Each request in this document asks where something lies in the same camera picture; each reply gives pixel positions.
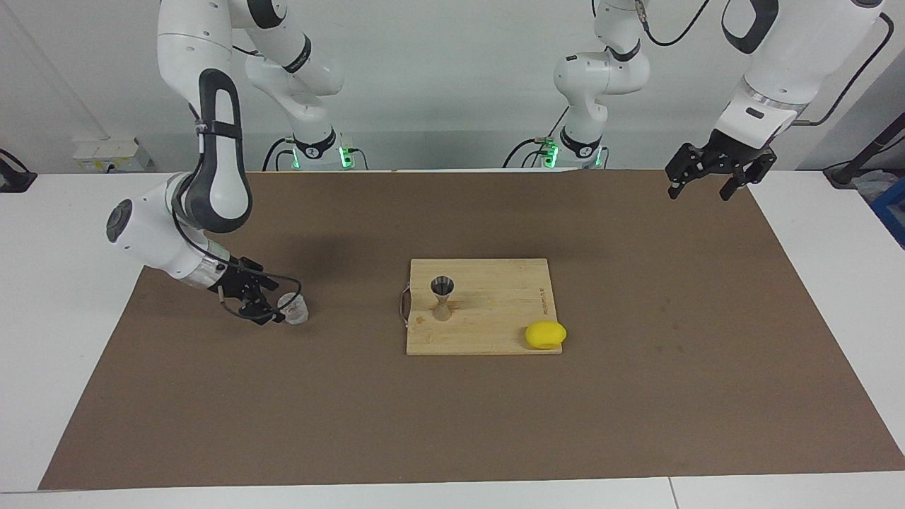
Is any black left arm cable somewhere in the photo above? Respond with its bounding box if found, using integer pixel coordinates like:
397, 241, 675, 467
636, 0, 895, 127

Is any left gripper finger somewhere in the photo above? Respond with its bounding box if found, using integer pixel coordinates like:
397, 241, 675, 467
666, 144, 711, 200
720, 148, 777, 201

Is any black stand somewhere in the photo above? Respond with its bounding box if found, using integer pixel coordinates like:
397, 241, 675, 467
824, 113, 905, 188

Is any black base cable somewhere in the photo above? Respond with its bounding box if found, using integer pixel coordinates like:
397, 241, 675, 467
503, 105, 571, 169
263, 138, 296, 171

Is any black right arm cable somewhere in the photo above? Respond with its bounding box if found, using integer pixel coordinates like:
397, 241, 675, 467
172, 99, 303, 320

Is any blue crate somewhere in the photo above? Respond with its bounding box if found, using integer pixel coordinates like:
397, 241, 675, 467
868, 177, 905, 250

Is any wooden cutting board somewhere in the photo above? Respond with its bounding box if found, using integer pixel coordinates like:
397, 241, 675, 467
399, 258, 564, 356

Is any steel jigger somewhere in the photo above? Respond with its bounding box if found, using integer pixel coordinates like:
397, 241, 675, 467
430, 276, 457, 323

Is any yellow lemon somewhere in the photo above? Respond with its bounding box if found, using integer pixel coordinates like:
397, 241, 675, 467
525, 321, 568, 351

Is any clear plastic cup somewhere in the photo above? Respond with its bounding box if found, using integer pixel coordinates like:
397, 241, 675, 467
277, 293, 310, 324

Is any white power strip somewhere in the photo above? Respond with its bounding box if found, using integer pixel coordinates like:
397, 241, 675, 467
73, 138, 155, 174

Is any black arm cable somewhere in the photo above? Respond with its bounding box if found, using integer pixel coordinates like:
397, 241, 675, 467
172, 99, 303, 320
636, 0, 895, 127

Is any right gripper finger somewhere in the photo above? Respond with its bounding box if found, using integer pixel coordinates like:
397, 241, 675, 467
244, 300, 286, 326
244, 260, 280, 291

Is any brown table mat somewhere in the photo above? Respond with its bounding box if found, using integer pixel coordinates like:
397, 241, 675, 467
39, 168, 905, 491

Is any black clamp base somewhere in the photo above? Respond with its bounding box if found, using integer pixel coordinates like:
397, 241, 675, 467
0, 148, 37, 193

